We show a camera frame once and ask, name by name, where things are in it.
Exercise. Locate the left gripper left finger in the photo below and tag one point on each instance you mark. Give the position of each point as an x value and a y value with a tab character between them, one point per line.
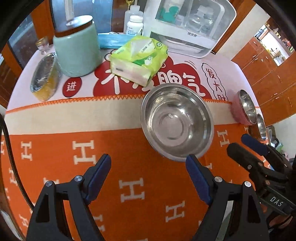
69	203

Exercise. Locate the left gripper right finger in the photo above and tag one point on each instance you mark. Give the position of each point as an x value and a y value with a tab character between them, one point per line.
231	206

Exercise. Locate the dark steel bowl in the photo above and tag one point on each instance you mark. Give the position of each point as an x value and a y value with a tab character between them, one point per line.
258	130

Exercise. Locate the pink steel bowl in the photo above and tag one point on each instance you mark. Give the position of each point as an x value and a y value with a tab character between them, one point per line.
243	108

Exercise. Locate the wide steel bowl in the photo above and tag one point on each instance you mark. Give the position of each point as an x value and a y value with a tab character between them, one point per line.
176	122

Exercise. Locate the orange H pattern cloth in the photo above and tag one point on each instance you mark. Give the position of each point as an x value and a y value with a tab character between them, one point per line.
48	220

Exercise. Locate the white storage box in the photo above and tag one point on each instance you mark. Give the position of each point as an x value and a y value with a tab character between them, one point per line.
188	27

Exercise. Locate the mint green canister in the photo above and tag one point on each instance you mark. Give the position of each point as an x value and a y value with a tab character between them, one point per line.
77	47

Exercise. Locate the green tissue pack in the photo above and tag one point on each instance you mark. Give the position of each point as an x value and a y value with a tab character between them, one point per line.
139	59

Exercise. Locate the small glass jar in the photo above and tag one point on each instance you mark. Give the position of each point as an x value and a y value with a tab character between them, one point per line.
43	45

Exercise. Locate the white pill bottle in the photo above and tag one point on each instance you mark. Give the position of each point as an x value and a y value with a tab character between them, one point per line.
134	25

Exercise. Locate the white squeeze bottle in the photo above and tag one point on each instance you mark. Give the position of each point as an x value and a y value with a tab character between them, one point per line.
133	9

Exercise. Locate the wooden wall cabinet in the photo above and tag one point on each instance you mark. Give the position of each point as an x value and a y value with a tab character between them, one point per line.
268	63

